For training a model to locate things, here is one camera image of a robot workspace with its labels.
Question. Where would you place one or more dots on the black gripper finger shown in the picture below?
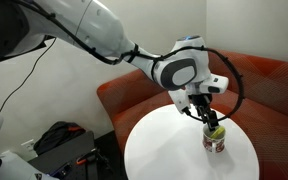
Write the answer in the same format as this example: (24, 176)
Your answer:
(213, 122)
(204, 115)

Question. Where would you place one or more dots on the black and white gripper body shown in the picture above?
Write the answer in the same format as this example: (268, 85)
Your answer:
(184, 98)

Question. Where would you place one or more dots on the yellow highlighter marker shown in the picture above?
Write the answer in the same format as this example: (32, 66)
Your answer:
(218, 132)

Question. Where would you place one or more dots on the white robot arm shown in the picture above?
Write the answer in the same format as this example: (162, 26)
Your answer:
(92, 27)

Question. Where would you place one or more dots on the red patterned mug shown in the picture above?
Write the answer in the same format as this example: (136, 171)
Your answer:
(213, 145)

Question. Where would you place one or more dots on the orange patterned sofa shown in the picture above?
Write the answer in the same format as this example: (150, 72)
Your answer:
(263, 115)

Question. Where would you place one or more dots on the black equipment cart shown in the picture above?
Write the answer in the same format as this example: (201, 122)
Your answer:
(60, 162)

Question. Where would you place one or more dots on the black bag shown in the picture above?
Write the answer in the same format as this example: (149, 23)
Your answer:
(57, 134)

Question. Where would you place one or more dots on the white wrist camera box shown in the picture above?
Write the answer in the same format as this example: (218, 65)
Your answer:
(215, 84)

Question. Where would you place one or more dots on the black clamp orange handle lower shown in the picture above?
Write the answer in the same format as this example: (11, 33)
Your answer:
(95, 155)

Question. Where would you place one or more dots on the white wall outlet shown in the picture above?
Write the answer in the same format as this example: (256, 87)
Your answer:
(29, 148)

